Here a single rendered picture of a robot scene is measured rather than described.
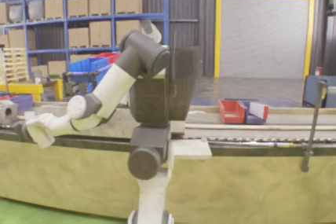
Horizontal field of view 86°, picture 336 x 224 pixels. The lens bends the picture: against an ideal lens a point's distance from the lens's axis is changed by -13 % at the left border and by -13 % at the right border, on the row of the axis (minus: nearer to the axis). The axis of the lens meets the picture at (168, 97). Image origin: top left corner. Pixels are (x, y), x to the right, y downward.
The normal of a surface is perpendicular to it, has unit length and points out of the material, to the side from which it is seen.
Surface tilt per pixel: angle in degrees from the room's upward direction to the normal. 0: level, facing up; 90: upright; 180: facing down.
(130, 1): 90
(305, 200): 90
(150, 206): 63
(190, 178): 90
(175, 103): 78
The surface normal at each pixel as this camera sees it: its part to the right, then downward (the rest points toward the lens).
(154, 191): -0.10, -0.25
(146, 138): -0.06, -0.70
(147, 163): -0.11, 0.00
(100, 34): -0.10, 0.22
